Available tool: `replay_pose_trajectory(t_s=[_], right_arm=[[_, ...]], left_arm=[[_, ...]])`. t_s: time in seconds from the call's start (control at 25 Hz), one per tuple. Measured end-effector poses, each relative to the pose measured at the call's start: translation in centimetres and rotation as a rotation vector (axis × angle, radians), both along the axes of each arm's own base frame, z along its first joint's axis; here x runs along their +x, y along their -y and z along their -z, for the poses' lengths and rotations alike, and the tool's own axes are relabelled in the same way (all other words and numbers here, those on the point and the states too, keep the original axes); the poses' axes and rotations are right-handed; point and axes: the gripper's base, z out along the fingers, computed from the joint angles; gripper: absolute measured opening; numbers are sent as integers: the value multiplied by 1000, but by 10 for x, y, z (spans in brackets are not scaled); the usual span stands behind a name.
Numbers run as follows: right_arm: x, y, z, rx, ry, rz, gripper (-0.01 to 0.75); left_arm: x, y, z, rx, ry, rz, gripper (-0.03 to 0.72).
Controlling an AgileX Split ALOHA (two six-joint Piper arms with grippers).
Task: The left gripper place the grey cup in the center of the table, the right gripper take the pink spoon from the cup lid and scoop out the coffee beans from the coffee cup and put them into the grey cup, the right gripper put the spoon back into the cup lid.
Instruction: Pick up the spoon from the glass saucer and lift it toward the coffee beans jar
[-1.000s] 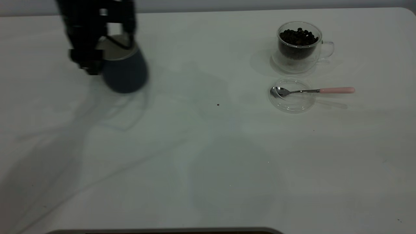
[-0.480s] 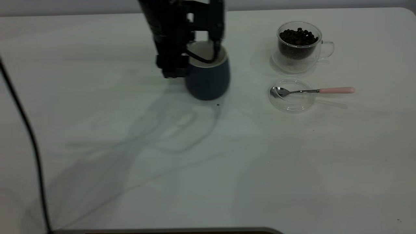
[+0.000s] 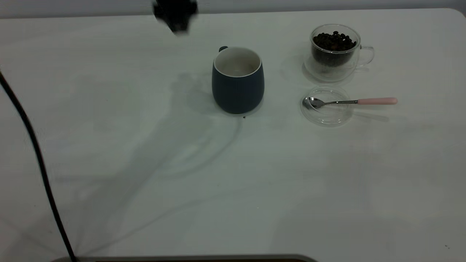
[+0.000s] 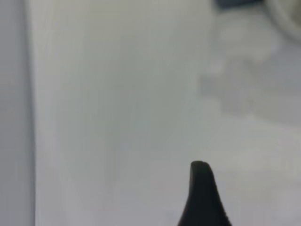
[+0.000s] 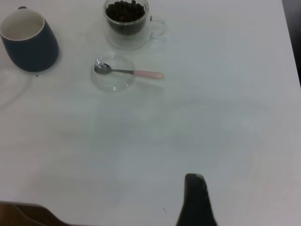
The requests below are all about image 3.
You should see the clear glass saucer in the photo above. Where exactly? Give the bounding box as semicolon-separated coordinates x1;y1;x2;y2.
301;85;354;127

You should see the pink handled metal spoon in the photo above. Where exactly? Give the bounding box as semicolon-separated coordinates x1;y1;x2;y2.
303;96;398;110

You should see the dark blue-grey ceramic mug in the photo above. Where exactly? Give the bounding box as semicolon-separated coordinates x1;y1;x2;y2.
212;46;265;115

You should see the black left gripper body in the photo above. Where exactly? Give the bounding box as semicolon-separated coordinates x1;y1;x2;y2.
153;0;199;35

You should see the dark coffee beans pile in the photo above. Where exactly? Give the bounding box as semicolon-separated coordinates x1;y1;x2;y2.
312;31;358;68

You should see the black cable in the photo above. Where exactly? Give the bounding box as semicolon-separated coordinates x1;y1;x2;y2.
0;71;78;262

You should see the clear glass handled cup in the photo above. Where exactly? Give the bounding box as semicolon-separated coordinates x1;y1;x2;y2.
304;24;375;83

